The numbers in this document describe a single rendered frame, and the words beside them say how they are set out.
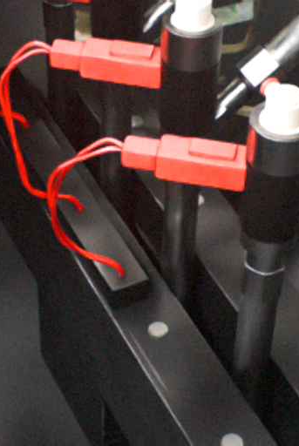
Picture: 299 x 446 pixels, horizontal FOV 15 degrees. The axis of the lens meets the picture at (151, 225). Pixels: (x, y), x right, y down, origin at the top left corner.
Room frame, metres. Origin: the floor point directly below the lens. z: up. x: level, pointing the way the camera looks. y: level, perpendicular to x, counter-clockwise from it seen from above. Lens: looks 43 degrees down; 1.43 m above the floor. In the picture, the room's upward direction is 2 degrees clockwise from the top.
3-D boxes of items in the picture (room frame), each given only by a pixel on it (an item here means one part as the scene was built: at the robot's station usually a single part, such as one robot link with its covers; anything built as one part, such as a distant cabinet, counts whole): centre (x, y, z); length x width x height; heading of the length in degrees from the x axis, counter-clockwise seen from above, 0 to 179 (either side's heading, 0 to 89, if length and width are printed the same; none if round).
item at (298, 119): (0.38, -0.05, 1.14); 0.02 x 0.02 x 0.03
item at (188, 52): (0.46, -0.02, 1.03); 0.05 x 0.03 x 0.21; 118
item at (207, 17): (0.45, -0.01, 1.14); 0.02 x 0.02 x 0.03
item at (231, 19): (0.46, -0.03, 1.14); 0.03 x 0.02 x 0.01; 118
